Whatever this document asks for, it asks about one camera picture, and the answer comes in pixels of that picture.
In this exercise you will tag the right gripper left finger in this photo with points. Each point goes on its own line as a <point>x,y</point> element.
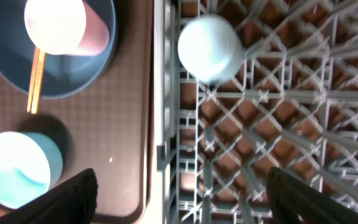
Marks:
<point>73,201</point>

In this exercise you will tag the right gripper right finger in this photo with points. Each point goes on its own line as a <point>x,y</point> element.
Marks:
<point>291,200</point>

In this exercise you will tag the light blue rice bowl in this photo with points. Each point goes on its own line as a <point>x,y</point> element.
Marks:
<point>31,163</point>

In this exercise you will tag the light blue cup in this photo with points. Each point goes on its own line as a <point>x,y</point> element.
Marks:
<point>209,49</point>

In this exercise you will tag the grey dishwasher rack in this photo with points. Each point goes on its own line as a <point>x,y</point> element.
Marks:
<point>292,104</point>

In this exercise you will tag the brown serving tray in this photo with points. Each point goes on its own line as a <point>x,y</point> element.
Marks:
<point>105,125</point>

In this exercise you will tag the right wooden chopstick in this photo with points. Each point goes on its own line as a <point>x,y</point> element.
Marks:
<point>38,82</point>

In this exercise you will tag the wooden chopstick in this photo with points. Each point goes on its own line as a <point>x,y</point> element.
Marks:
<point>33,76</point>
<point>38,82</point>

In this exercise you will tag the left wooden chopstick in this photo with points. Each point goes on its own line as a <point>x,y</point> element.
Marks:
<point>33,76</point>

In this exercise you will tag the pink cup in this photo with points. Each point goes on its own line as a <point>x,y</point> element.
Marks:
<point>65,27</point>

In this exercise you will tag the dark blue plate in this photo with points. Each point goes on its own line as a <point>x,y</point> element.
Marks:
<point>64,75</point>

